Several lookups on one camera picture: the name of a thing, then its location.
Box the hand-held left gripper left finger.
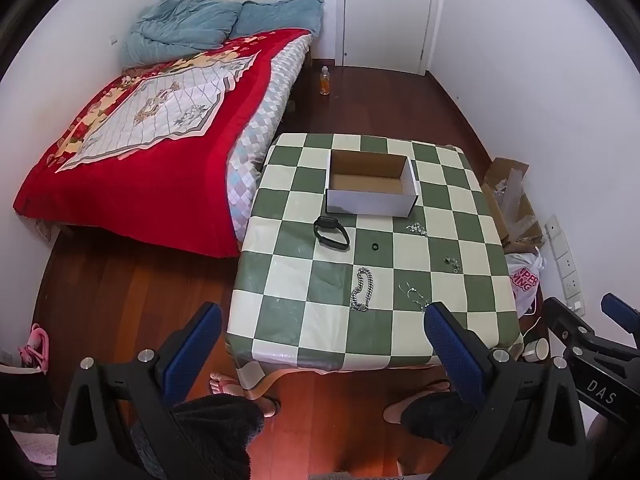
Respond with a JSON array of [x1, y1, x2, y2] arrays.
[[57, 302, 223, 480]]

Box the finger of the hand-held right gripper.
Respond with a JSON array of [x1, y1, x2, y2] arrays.
[[600, 292, 640, 335], [542, 297, 597, 347]]

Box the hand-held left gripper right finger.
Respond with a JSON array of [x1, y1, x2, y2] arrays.
[[424, 302, 588, 480]]

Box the silver hook earrings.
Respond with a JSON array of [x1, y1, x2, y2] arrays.
[[398, 282, 432, 314]]

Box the silver chain bracelet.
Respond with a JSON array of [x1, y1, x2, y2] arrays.
[[350, 267, 373, 313]]

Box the black smartwatch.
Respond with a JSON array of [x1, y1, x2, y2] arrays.
[[313, 216, 351, 250]]

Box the white cardboard box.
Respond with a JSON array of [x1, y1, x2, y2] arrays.
[[325, 149, 420, 218]]

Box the white cup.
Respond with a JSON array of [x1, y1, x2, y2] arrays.
[[522, 337, 551, 363]]

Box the person's left foot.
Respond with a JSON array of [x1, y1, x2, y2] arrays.
[[209, 371, 282, 419]]

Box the person's foot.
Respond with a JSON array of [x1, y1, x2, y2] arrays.
[[209, 371, 282, 419], [383, 379, 454, 426]]

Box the white plastic bag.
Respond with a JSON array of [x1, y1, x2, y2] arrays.
[[504, 249, 546, 318]]

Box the person's right foot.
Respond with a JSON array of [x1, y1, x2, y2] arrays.
[[383, 379, 454, 426]]

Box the person's left leg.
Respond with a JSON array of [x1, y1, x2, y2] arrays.
[[130, 393, 266, 480]]

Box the brown cardboard box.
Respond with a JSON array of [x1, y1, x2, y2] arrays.
[[481, 157, 547, 254]]

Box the green checkered tablecloth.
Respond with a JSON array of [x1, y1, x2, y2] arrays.
[[225, 132, 524, 376]]

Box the red floral blanket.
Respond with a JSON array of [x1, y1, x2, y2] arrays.
[[12, 27, 313, 259]]

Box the pink hangers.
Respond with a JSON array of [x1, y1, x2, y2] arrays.
[[18, 323, 51, 376]]

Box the dark container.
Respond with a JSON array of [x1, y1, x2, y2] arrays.
[[0, 364, 57, 432]]

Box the diamond pattern bed sheet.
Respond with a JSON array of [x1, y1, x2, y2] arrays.
[[226, 35, 314, 242]]

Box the blue quilt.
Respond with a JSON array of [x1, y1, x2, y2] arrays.
[[121, 0, 244, 67]]

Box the blue pillow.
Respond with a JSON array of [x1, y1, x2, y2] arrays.
[[234, 0, 324, 39]]

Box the white door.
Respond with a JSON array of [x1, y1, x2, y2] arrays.
[[342, 0, 437, 69]]

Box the white wall socket strip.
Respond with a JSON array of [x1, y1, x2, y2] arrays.
[[544, 214, 586, 315]]

